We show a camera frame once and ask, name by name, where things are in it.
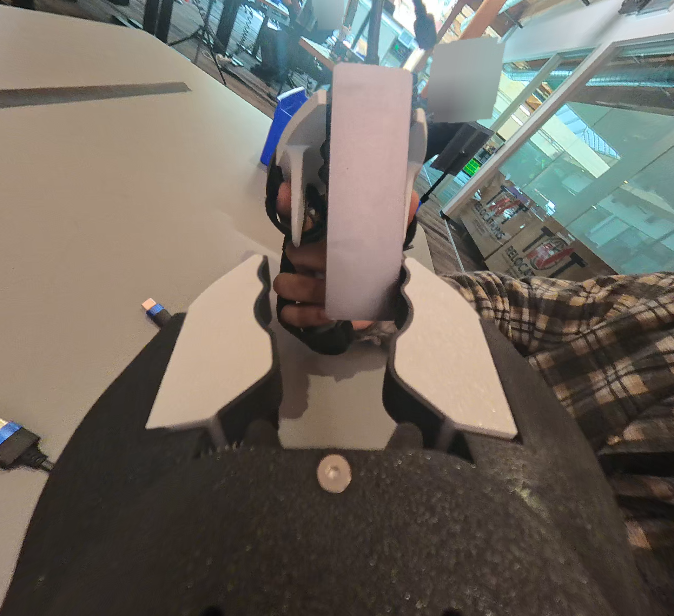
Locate person's right forearm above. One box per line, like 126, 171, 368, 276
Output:
369, 270, 674, 364

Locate black monitor on tripod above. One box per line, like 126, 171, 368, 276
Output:
418, 121, 496, 203

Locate person's plaid shirt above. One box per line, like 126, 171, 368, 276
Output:
527, 321, 674, 616

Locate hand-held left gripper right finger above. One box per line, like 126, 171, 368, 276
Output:
383, 257, 519, 451

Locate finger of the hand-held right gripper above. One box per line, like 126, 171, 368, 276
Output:
404, 108, 429, 233
275, 90, 333, 249

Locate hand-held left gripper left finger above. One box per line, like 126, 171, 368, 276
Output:
145, 254, 282, 448

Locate person's right hand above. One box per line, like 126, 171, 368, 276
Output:
273, 180, 422, 335

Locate dark grey USB hub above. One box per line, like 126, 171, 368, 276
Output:
323, 0, 439, 323

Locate thin black USB cable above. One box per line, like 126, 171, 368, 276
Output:
0, 417, 56, 473
140, 299, 173, 329

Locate blue plastic bin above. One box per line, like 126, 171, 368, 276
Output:
260, 87, 309, 167

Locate white box with red logo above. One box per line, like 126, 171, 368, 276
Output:
459, 179, 530, 255
484, 229, 589, 278

